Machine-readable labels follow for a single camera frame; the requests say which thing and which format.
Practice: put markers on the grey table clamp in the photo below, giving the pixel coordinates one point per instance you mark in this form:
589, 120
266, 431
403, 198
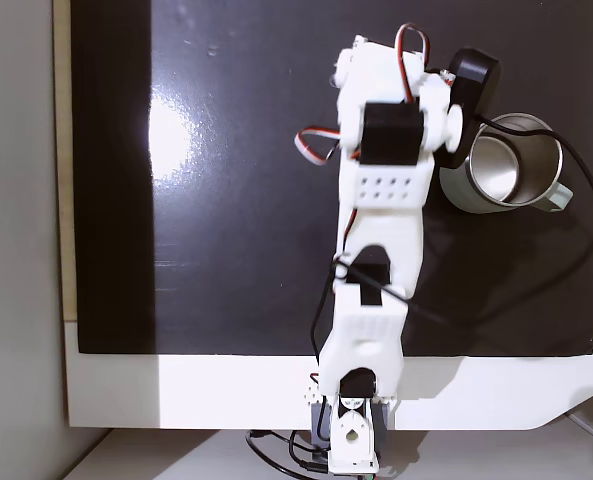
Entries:
320, 422

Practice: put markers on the black table mat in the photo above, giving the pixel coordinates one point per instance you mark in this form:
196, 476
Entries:
226, 225

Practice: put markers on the pale green steel mug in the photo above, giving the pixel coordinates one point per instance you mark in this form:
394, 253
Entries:
526, 165

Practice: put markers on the light wooden board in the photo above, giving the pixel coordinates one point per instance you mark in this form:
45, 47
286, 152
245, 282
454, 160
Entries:
63, 200

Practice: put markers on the black oval camera box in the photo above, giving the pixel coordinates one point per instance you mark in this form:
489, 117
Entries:
476, 80

